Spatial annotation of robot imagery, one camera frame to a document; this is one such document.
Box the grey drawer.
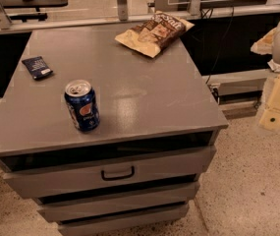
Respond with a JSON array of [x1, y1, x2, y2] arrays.
[[38, 181, 199, 222], [58, 203, 189, 236], [4, 146, 216, 199]]

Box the blue pepsi can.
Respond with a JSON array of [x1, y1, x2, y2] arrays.
[[64, 80, 100, 132]]

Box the middle grey drawer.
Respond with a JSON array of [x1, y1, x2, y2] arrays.
[[38, 181, 199, 222]]

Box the dark blue snack packet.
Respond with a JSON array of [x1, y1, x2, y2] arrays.
[[22, 56, 53, 80]]

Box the black drawer handle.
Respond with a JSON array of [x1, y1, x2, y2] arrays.
[[101, 166, 135, 181]]

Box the bottom grey drawer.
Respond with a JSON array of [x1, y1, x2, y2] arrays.
[[58, 203, 189, 236]]

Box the top grey drawer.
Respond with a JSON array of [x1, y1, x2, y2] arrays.
[[4, 146, 216, 199]]

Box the dark background table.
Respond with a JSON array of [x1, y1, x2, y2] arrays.
[[0, 0, 68, 22]]

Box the brown chip bag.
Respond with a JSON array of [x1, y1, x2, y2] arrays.
[[115, 11, 194, 58]]

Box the grey metal railing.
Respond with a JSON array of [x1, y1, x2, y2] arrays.
[[0, 0, 280, 34]]

